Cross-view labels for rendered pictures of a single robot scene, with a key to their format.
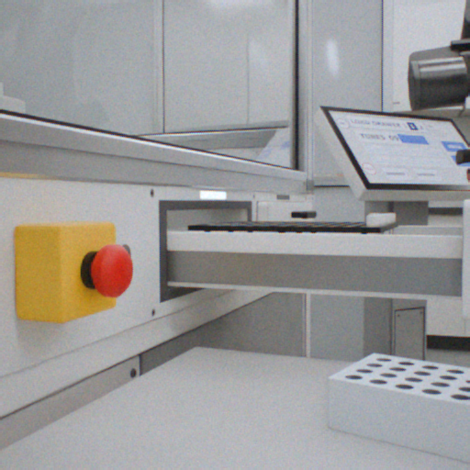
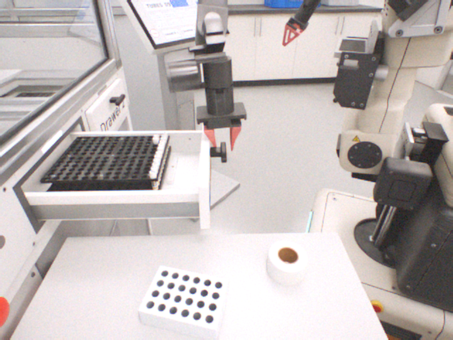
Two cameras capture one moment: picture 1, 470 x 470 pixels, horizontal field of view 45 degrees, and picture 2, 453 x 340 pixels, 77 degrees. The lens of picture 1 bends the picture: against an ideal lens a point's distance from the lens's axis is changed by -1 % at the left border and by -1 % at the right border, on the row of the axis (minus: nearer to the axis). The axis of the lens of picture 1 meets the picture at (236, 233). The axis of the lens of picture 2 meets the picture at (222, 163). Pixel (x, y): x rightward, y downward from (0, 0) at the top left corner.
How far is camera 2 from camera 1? 0.34 m
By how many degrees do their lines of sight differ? 37
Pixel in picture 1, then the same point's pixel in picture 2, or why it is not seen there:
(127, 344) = (23, 273)
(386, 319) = (174, 110)
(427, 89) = (176, 86)
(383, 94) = not seen: outside the picture
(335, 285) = (137, 216)
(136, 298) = (19, 251)
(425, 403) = (182, 323)
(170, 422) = not seen: outside the picture
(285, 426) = (121, 329)
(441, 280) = (190, 211)
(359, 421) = (155, 324)
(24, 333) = not seen: outside the picture
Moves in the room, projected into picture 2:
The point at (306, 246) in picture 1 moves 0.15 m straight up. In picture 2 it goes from (117, 200) to (97, 125)
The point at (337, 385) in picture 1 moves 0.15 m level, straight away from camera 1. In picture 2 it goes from (142, 313) to (143, 239)
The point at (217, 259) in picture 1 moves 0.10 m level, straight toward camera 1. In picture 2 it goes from (65, 208) to (66, 248)
